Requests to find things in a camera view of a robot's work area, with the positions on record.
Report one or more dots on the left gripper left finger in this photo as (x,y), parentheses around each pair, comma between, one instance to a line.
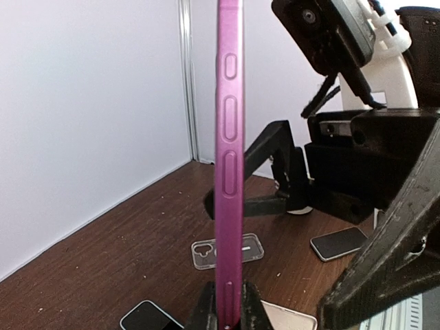
(204,314)

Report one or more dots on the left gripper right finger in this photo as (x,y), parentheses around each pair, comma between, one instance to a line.
(253,314)

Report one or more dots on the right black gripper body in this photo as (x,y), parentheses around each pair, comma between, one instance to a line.
(357,161)

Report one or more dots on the pink phone case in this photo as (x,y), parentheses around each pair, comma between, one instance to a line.
(283,318)

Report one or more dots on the light blue phone case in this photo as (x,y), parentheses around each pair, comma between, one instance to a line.
(147,315)

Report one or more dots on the dark smartphone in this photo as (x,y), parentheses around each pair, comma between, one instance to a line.
(334,245)

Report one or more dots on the pink edged smartphone bottom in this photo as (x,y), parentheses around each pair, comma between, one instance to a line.
(229,137)

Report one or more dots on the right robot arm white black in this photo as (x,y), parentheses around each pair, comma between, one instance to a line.
(423,55)

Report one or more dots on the cream ribbed mug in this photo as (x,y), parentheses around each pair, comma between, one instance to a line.
(302,211)

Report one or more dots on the front aluminium rail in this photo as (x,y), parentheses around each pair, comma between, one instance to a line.
(418,312)

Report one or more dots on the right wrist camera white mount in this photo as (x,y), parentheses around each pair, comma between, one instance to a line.
(360,47)

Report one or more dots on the right aluminium frame post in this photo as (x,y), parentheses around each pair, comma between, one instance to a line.
(185,30)

